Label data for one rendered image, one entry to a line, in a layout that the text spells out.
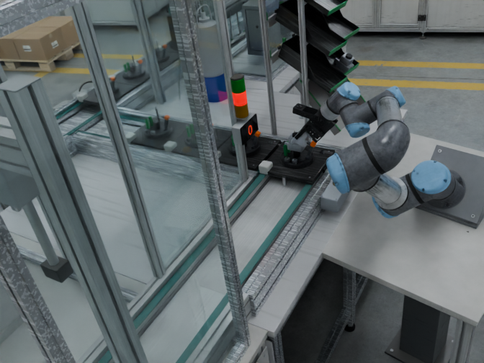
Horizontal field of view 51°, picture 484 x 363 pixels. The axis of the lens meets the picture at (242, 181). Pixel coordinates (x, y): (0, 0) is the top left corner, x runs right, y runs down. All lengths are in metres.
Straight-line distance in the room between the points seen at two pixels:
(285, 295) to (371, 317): 1.11
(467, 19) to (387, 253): 4.37
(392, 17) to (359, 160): 4.62
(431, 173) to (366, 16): 4.33
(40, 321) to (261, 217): 1.20
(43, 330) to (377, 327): 2.08
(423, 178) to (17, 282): 1.36
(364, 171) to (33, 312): 0.94
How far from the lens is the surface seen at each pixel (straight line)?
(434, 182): 1.80
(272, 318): 1.66
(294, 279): 1.77
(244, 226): 1.90
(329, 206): 1.95
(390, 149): 1.43
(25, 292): 0.83
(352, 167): 1.44
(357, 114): 1.82
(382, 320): 2.77
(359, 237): 1.91
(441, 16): 5.96
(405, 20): 5.99
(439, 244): 1.92
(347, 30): 2.31
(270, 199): 2.01
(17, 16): 0.75
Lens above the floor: 2.14
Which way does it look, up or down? 35 degrees down
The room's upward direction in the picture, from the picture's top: 8 degrees counter-clockwise
